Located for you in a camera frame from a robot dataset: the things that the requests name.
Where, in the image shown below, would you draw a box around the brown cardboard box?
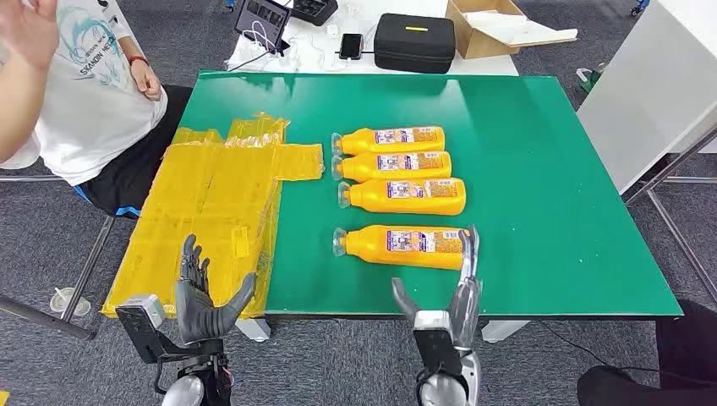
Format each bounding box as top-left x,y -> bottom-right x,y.
446,0 -> 542,61

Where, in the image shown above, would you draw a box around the orange detergent bottle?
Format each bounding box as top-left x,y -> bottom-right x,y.
331,151 -> 452,183
337,178 -> 467,217
331,126 -> 446,156
332,225 -> 472,272

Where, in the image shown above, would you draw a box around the black floor cable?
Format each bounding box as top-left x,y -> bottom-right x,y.
540,321 -> 662,374

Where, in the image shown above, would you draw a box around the metal chair frame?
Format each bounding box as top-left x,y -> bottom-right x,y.
0,173 -> 116,341

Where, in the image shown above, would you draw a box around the black carrying case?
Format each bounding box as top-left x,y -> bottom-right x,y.
373,13 -> 456,75

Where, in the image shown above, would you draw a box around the person's left hand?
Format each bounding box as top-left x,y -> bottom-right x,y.
129,58 -> 163,103

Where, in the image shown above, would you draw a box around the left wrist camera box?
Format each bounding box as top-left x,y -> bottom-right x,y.
116,295 -> 168,365

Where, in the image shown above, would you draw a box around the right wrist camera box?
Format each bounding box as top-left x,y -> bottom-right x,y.
413,310 -> 464,377

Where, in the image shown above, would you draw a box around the black tablet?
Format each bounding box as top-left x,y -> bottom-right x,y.
233,0 -> 293,52

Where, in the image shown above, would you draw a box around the clear plastic cup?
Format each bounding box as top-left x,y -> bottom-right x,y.
49,287 -> 92,316

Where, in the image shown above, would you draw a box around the person's right hand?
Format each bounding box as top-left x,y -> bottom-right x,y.
0,0 -> 60,71

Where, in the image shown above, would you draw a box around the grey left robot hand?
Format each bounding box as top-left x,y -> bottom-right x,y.
175,233 -> 258,346

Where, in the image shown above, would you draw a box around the metal table frame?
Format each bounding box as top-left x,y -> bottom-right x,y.
624,129 -> 717,304

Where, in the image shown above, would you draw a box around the person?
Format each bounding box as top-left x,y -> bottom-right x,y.
0,0 -> 194,220

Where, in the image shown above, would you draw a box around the white table foot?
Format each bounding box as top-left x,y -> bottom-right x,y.
235,318 -> 271,343
481,320 -> 530,344

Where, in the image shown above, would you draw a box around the white cabinet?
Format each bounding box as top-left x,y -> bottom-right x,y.
577,0 -> 717,195

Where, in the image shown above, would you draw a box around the yellow taped cardboard sheet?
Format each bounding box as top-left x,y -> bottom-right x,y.
101,113 -> 326,321

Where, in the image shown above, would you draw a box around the white sheet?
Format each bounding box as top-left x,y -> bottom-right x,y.
464,9 -> 579,47

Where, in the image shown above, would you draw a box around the white looped cable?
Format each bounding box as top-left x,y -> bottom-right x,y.
244,19 -> 293,58

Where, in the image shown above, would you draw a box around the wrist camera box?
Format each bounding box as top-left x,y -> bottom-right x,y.
116,295 -> 168,365
413,310 -> 464,377

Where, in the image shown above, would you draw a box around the black smartphone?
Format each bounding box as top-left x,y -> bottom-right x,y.
338,33 -> 364,61

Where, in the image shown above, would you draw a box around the green floor object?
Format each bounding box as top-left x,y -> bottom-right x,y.
577,63 -> 606,94

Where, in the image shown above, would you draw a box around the black device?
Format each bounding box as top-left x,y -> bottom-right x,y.
291,0 -> 339,27

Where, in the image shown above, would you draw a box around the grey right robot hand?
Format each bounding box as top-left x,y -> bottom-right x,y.
391,225 -> 483,351

